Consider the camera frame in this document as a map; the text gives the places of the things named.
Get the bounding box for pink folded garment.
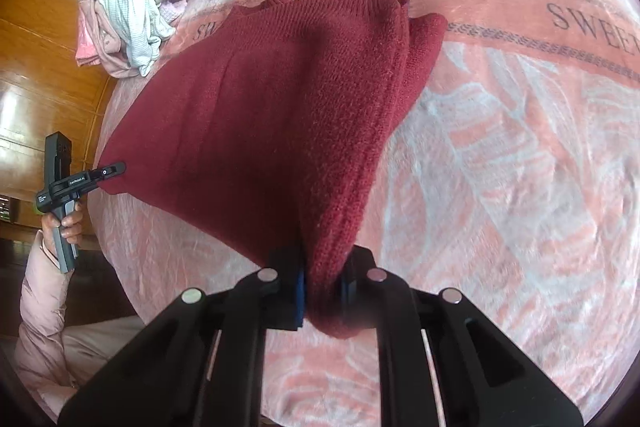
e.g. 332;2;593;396
76;0;108;68

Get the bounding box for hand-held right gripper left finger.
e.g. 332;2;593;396
57;246;307;427

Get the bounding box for dark red knit sweater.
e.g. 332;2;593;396
97;0;449;341

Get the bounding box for person's left hand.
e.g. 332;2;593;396
41;202;86;251

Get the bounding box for mauve garment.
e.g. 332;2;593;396
92;2;146;80

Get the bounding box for person's left forearm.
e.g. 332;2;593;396
14;229;81;423

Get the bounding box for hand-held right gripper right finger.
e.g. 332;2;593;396
340;246;584;427

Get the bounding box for person's beige pants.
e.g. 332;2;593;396
62;314;151;374

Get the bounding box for pink printed bed blanket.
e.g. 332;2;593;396
92;0;640;427

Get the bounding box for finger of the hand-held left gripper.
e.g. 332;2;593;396
89;161;127;188

